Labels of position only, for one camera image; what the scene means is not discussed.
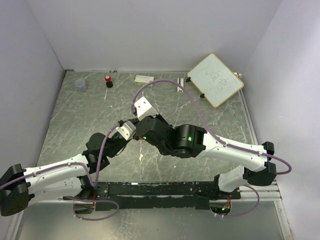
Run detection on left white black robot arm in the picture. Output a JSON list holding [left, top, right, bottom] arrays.
[[0, 118, 139, 217]]

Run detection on aluminium extrusion rail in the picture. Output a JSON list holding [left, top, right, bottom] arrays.
[[239, 180, 282, 201]]

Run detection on red black stamp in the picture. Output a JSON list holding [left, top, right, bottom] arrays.
[[104, 75, 113, 88]]

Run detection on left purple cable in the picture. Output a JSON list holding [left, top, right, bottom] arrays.
[[0, 124, 120, 221]]

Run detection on white stapler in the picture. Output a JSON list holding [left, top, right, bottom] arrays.
[[177, 78, 184, 93]]

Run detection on yellow framed whiteboard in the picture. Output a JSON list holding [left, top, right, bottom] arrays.
[[187, 53, 245, 108]]

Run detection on clear plastic cup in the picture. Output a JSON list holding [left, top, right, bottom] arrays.
[[74, 78, 88, 93]]

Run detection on white green staple box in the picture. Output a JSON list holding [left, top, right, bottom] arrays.
[[134, 74, 154, 86]]

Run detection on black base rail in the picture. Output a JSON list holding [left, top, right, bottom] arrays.
[[75, 180, 241, 210]]

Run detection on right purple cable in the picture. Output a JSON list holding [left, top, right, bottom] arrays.
[[130, 79, 292, 219]]

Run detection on purple cable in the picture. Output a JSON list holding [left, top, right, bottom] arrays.
[[0, 124, 120, 221], [130, 79, 292, 219]]

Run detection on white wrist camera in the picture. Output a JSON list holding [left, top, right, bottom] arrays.
[[134, 96, 157, 121], [116, 126, 136, 141]]

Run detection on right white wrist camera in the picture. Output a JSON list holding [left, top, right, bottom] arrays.
[[134, 96, 157, 121]]

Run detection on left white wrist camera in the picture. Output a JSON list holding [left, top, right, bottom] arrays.
[[116, 126, 136, 141]]

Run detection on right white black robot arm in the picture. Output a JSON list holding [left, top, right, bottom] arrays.
[[136, 116, 277, 199]]

